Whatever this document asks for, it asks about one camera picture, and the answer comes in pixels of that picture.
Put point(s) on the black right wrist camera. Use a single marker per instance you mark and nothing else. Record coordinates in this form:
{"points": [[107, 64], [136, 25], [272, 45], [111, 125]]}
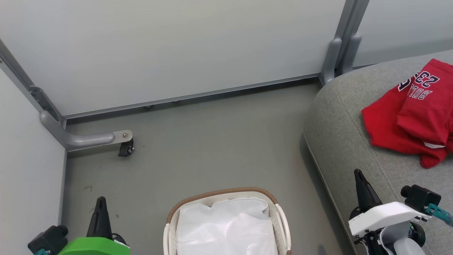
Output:
{"points": [[421, 196]]}

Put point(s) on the tall grey partition post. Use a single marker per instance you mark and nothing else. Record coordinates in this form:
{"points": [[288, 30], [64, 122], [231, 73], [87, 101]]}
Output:
{"points": [[350, 17]]}

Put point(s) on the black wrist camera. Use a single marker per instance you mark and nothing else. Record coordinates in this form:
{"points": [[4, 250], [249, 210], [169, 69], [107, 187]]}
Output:
{"points": [[421, 196], [47, 239]]}

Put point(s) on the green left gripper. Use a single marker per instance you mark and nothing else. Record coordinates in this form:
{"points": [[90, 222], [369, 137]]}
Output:
{"points": [[93, 247]]}

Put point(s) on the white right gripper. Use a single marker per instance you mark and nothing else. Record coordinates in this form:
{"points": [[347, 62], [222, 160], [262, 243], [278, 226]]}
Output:
{"points": [[385, 214]]}

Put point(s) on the short grey partition foot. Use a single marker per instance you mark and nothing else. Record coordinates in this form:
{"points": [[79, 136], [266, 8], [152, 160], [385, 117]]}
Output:
{"points": [[353, 49], [332, 60]]}

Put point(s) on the grey metal partition support foot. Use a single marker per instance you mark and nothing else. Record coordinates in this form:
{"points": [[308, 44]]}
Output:
{"points": [[85, 140]]}

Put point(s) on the grey fabric sofa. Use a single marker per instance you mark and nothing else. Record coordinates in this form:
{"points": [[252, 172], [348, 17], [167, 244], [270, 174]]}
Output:
{"points": [[347, 141]]}

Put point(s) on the red basketball jersey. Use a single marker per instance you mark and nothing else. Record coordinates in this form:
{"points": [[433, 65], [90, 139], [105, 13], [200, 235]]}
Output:
{"points": [[400, 120]]}

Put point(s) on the white laundry basket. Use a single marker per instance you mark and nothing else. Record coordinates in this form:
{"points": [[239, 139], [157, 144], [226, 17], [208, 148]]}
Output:
{"points": [[170, 219]]}

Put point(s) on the white basket liner cloth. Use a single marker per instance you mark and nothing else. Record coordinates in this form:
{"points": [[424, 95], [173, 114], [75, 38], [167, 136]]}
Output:
{"points": [[226, 226]]}

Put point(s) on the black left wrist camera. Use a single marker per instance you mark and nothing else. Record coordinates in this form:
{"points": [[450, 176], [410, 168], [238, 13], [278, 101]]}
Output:
{"points": [[47, 239]]}

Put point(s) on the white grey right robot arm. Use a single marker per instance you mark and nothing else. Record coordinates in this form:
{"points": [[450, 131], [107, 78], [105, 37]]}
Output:
{"points": [[401, 246]]}

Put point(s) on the short grey partition base rail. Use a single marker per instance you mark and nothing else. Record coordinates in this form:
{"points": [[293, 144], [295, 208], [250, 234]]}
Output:
{"points": [[64, 187]]}

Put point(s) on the black caster wheel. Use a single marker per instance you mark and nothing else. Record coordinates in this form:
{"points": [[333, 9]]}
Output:
{"points": [[125, 148]]}

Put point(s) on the long grey partition base rail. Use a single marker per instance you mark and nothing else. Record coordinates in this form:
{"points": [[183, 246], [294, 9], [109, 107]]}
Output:
{"points": [[198, 95]]}

